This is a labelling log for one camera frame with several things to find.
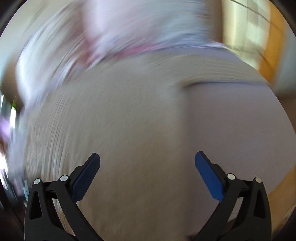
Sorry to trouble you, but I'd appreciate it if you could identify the cream cable-knit sweater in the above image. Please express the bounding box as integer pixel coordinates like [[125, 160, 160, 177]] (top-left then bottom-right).
[[24, 52, 264, 240]]

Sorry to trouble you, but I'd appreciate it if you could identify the lavender textured bedsheet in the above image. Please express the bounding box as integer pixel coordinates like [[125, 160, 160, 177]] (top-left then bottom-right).
[[184, 45, 296, 209]]

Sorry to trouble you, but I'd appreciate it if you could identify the pale pink duvet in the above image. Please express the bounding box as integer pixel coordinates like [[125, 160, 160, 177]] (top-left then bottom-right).
[[1, 1, 224, 128]]

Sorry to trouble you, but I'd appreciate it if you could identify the orange wooden bed frame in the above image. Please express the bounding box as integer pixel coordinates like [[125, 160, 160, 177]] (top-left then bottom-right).
[[259, 2, 286, 84]]

